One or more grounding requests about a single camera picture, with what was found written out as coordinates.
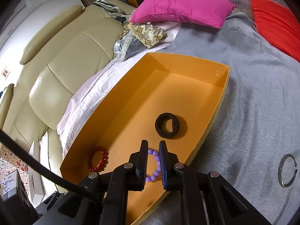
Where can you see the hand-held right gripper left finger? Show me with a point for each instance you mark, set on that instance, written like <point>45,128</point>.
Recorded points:
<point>144,166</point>

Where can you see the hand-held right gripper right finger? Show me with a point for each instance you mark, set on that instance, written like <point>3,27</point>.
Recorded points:
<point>163,166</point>

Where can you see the black woven hair band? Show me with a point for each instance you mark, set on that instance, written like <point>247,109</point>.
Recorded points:
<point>159,121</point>

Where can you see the orange cardboard box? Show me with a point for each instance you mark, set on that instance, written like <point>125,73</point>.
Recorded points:
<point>131,112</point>

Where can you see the white crumpled sheet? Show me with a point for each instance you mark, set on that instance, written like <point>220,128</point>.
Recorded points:
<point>89,98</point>

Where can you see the grey blanket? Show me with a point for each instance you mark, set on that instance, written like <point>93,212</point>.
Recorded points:
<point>246,98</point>

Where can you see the white flat board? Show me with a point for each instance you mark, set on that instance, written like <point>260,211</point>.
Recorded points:
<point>36,173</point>

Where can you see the silver metal bangle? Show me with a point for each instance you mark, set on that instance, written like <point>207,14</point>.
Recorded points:
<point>279,172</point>

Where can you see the clear plastic bag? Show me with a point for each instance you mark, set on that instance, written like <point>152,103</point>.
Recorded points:
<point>126,45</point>

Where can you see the beige leather sofa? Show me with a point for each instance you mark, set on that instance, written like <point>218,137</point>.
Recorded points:
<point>58,75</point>

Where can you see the floral printed mat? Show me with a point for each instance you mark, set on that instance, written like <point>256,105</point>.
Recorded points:
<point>14,161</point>

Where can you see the beige floral cloth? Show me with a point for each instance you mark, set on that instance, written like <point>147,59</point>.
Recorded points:
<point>147,34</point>

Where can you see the dark box with white label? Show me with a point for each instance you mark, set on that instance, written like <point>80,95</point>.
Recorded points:
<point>14,204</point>

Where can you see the pink pillow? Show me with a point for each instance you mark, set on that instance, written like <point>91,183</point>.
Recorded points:
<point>182,7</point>

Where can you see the black and white striped scarf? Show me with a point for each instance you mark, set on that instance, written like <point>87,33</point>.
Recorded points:
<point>110,9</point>

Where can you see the red pillow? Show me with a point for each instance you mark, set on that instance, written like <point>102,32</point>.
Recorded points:
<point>276,23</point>

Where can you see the small wall picture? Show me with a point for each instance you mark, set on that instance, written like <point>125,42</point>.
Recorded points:
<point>5,72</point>

